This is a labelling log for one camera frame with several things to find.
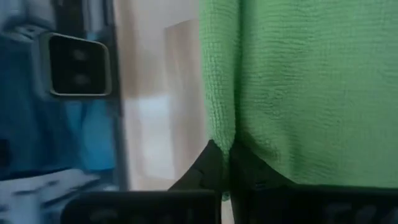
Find green microfiber towel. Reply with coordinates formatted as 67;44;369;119
198;0;398;200

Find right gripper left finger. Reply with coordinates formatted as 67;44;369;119
61;139;223;224

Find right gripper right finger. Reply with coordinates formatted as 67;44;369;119
229;141;398;224

